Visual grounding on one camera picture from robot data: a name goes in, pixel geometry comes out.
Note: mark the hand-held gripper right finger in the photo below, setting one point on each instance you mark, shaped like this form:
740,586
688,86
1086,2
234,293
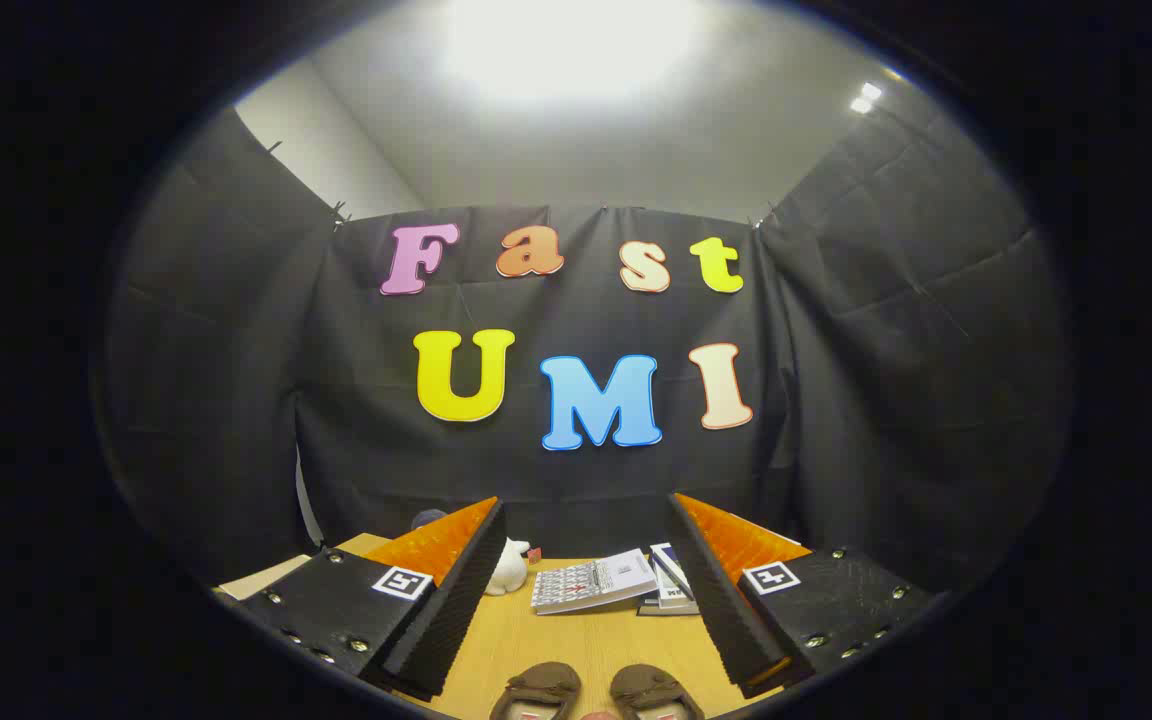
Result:
721,610

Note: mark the beige fabric storage box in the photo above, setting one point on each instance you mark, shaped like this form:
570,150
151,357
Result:
266,578

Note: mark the small ceiling spotlight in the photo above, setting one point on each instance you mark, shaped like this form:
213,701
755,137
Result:
860,105
871,90

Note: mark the white book with patterned cover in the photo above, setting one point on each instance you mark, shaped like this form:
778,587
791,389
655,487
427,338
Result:
591,582

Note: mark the plain white book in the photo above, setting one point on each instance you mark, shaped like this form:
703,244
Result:
678,597

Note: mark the white plush toy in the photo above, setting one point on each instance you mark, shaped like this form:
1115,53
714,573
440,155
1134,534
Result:
508,572

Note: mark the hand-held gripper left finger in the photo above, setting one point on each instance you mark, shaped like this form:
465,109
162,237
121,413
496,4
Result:
456,610

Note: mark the brown fuzzy slipper shoe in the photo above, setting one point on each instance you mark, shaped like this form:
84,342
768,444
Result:
539,688
648,688

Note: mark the grey thick book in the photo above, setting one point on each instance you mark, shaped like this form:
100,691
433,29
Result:
658,609

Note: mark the white book with blue cover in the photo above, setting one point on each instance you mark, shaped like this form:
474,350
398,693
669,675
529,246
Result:
669,568

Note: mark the large ceiling light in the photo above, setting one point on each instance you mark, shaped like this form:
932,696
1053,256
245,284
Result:
566,45

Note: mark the grey white penguin plush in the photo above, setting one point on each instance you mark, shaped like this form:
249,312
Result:
428,518

